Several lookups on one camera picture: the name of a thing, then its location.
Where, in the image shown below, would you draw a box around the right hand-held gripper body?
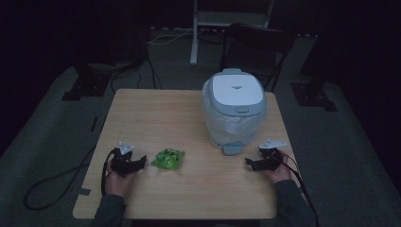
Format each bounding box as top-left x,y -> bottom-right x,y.
253,138 -> 288,172

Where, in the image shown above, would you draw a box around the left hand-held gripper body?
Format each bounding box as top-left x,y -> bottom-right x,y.
110,141 -> 140,179

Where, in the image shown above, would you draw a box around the green snack packet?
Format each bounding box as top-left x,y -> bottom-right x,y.
150,148 -> 186,171

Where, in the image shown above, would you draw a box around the white pedal trash can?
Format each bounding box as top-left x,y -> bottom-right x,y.
200,67 -> 270,156

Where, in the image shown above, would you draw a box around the person's right hand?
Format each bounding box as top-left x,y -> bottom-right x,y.
263,149 -> 293,184

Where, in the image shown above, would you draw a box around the person's left hand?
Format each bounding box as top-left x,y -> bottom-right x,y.
104,161 -> 138,199

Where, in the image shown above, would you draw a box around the black stand base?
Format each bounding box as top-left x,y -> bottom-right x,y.
61,61 -> 112,102
290,77 -> 339,113

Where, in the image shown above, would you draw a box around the black folding chair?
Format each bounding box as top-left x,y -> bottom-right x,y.
219,23 -> 292,93

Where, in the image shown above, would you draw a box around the white metal stand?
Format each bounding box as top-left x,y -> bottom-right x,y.
189,0 -> 276,66

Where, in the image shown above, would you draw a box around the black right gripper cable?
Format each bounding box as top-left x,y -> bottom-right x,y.
277,154 -> 320,227

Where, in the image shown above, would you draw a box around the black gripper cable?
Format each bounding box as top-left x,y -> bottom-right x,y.
24,144 -> 116,211
277,154 -> 320,227

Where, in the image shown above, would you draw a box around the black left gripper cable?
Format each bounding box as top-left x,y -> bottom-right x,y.
24,144 -> 116,211

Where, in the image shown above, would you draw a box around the black floor cables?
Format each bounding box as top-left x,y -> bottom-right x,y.
109,44 -> 164,95

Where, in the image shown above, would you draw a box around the white floor cable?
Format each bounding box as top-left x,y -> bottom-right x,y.
147,27 -> 202,46

